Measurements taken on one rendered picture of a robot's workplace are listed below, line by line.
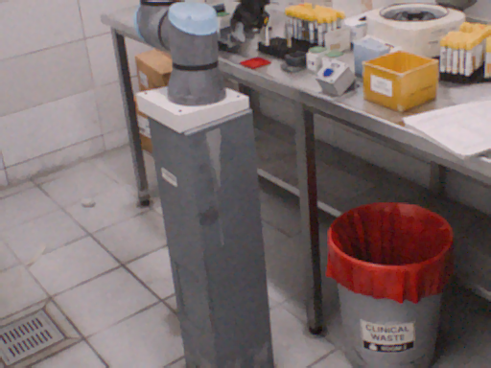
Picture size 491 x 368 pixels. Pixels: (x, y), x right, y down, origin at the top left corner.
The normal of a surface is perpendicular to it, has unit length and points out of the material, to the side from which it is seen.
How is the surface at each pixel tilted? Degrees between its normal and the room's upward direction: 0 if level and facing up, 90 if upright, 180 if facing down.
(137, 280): 0
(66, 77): 90
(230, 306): 90
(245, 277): 90
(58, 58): 90
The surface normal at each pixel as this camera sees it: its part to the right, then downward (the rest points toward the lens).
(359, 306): -0.66, 0.42
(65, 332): -0.07, -0.90
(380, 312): -0.33, 0.48
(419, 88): 0.59, 0.29
